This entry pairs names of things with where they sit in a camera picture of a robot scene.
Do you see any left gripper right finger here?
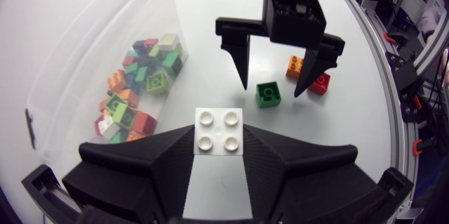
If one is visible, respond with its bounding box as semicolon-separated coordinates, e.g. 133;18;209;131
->
243;124;382;224

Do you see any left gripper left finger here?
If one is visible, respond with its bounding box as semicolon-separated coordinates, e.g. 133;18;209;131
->
62;124;195;224

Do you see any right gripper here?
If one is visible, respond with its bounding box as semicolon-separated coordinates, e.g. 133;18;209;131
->
215;0;347;98

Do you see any white toy brick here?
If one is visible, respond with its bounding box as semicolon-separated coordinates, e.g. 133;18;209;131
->
98;114;121;140
194;107;244;157
157;33;180;52

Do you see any pile of toy bricks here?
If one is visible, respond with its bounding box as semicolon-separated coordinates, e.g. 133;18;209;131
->
93;33;189;144

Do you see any clear plastic container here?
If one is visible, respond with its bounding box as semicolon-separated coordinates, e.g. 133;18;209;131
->
24;0;190;169

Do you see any orange toy brick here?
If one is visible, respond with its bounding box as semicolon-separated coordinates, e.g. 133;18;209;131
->
286;55;304;79
107;70;127;93

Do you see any red toy brick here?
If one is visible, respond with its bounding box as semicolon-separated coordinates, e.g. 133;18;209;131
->
307;72;331;95
132;110;158;136

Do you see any light green toy brick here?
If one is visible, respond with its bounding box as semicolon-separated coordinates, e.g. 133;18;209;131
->
105;93;138;130
146;72;169;95

